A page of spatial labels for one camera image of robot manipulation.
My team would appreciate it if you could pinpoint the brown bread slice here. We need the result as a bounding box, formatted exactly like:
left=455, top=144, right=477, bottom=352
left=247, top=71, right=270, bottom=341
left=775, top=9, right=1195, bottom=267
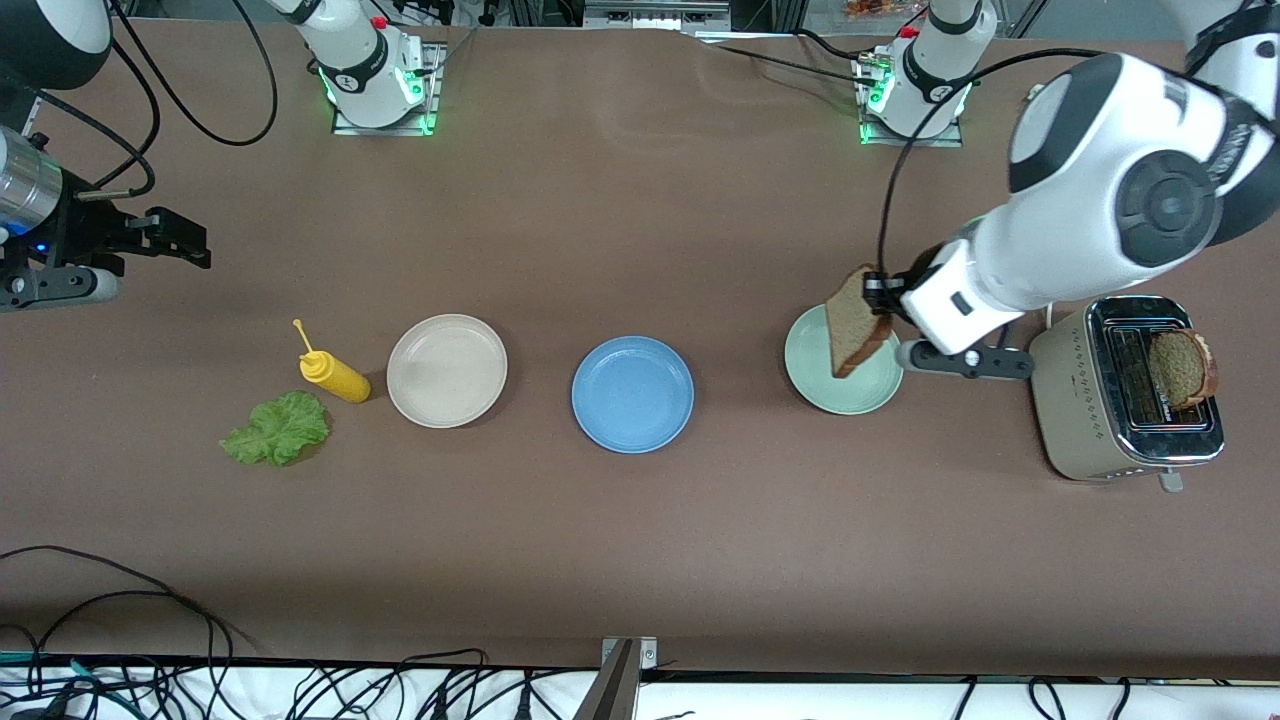
left=826, top=265, right=894, bottom=379
left=1148, top=330, right=1219, bottom=409

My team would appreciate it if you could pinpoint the yellow mustard squeeze bottle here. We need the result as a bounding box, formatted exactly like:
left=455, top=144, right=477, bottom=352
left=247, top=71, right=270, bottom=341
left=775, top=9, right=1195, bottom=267
left=292, top=318, right=373, bottom=405

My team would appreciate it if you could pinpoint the green lettuce leaf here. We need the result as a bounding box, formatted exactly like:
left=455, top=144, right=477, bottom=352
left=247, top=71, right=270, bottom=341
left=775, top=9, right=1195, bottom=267
left=219, top=390, right=331, bottom=468

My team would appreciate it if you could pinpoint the green round plate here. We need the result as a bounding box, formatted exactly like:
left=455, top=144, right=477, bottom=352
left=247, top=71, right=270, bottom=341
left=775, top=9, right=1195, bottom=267
left=784, top=302, right=906, bottom=416

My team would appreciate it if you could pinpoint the blue round plate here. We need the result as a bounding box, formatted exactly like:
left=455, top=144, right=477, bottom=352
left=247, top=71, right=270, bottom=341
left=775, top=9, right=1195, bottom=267
left=572, top=336, right=695, bottom=455

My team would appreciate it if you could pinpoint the beige round plate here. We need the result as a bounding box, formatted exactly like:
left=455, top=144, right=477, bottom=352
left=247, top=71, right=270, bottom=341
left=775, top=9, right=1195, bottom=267
left=386, top=314, right=509, bottom=430

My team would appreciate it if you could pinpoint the beige chrome toaster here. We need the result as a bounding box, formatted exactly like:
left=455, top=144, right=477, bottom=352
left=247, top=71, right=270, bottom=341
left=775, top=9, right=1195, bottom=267
left=1028, top=295, right=1226, bottom=493

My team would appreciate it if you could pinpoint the white toaster power cable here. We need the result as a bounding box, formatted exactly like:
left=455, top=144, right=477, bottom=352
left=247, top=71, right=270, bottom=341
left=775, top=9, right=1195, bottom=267
left=1027, top=85, right=1061, bottom=331

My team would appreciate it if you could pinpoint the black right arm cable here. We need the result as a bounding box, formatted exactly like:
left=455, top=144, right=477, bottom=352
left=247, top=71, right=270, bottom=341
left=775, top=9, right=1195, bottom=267
left=30, top=0, right=281, bottom=201

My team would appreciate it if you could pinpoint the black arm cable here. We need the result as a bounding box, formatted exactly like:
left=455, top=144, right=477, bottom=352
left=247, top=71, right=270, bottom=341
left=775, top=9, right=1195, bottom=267
left=30, top=0, right=281, bottom=201
left=876, top=48, right=1106, bottom=276

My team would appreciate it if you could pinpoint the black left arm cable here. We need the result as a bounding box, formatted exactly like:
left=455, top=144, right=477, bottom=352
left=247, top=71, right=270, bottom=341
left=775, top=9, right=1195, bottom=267
left=876, top=48, right=1106, bottom=276

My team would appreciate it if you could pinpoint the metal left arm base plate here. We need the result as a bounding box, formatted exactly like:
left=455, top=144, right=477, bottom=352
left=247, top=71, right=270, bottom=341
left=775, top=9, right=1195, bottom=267
left=855, top=55, right=963, bottom=148

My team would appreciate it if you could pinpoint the black cable on table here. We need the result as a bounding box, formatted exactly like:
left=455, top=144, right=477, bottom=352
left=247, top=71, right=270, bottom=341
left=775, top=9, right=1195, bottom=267
left=700, top=28, right=866, bottom=89

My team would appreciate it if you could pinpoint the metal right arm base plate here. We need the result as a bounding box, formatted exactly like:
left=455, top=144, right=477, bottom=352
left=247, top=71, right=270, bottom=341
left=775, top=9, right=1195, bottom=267
left=332, top=42, right=446, bottom=136

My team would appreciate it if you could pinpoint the black looped floor cable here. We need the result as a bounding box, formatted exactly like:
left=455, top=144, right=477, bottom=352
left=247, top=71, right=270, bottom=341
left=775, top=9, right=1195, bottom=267
left=0, top=545, right=256, bottom=666

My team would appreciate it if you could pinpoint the aluminium frame bar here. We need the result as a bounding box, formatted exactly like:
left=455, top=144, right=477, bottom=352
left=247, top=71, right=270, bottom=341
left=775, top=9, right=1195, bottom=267
left=583, top=0, right=731, bottom=31

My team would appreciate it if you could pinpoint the metal table edge bracket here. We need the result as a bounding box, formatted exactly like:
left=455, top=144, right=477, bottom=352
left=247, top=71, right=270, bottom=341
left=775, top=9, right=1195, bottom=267
left=600, top=637, right=658, bottom=669

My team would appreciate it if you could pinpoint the teal cable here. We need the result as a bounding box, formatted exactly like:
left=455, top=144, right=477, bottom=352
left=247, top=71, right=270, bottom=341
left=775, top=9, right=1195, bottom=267
left=0, top=650, right=106, bottom=691

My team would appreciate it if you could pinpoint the dark aluminium profile post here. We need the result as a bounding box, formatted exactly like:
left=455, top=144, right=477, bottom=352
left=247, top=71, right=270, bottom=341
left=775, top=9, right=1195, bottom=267
left=572, top=640, right=641, bottom=720

